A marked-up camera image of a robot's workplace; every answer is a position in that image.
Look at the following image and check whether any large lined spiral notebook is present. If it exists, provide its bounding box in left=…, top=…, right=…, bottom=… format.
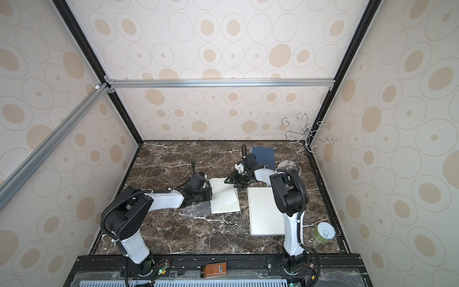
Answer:
left=247, top=187, right=284, bottom=236

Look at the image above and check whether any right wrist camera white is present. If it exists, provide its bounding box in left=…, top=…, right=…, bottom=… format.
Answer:
left=234, top=163, right=245, bottom=174

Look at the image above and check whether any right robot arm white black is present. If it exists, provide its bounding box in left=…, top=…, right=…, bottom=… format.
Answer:
left=225, top=150, right=309, bottom=274

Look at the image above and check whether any blue spiral notebook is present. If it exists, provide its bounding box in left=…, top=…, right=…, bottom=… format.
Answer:
left=252, top=147, right=276, bottom=168

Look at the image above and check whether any horizontal aluminium rail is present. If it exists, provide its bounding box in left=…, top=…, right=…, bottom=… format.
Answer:
left=108, top=78, right=335, bottom=88

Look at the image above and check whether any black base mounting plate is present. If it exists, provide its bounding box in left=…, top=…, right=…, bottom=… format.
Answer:
left=64, top=254, right=372, bottom=287

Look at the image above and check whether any diagonal aluminium rail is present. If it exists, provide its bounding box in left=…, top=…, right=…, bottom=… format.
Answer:
left=1, top=83, right=108, bottom=209

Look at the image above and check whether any small grid spiral notebook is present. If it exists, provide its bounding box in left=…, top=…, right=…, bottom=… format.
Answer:
left=209, top=178, right=240, bottom=214

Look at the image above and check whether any orange electronic module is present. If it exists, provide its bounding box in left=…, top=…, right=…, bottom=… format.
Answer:
left=202, top=262, right=227, bottom=277

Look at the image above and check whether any chrome hook stand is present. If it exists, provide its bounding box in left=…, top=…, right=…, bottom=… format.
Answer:
left=277, top=112, right=329, bottom=176

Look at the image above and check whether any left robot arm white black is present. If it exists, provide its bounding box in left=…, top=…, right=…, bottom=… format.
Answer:
left=100, top=172, right=212, bottom=265

